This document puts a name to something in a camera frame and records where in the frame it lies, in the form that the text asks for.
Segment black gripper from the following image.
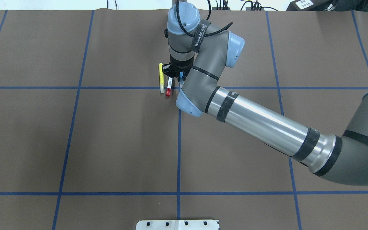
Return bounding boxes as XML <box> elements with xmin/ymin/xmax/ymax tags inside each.
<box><xmin>162</xmin><ymin>61</ymin><xmax>193</xmax><ymax>83</ymax></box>

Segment blue marker pen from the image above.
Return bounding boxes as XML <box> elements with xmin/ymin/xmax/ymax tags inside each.
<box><xmin>179</xmin><ymin>72</ymin><xmax>185</xmax><ymax>82</ymax></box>

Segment red and white marker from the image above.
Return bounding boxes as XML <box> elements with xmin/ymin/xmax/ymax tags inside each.
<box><xmin>165</xmin><ymin>77</ymin><xmax>173</xmax><ymax>97</ymax></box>

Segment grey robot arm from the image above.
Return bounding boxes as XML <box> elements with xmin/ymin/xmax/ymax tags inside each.
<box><xmin>162</xmin><ymin>0</ymin><xmax>368</xmax><ymax>186</ymax></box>

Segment yellow marker pen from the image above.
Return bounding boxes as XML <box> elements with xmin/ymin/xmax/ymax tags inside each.
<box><xmin>158</xmin><ymin>63</ymin><xmax>165</xmax><ymax>94</ymax></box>

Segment black labelled box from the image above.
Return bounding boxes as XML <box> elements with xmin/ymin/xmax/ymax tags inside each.
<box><xmin>286</xmin><ymin>0</ymin><xmax>333</xmax><ymax>11</ymax></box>

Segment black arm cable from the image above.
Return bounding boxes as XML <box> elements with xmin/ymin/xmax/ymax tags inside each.
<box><xmin>175</xmin><ymin>0</ymin><xmax>234</xmax><ymax>38</ymax></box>

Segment grey metal post bracket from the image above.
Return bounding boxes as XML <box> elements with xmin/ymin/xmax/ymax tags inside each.
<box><xmin>172</xmin><ymin>0</ymin><xmax>187</xmax><ymax>15</ymax></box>

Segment black cable plugs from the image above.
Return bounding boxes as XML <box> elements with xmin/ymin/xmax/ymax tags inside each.
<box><xmin>209</xmin><ymin>0</ymin><xmax>278</xmax><ymax>11</ymax></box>

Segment white metal mount base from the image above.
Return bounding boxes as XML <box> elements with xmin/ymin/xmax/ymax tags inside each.
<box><xmin>135</xmin><ymin>219</ymin><xmax>220</xmax><ymax>230</ymax></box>

